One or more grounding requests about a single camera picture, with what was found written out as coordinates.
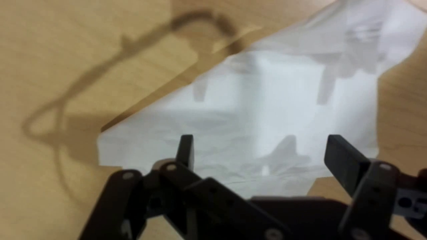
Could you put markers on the white towel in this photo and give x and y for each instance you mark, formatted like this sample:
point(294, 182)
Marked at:
point(275, 98)

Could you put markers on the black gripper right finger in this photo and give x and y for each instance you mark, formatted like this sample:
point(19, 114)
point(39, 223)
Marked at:
point(378, 191)

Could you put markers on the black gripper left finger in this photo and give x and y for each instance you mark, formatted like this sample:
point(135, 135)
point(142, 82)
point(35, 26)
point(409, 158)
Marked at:
point(134, 201)

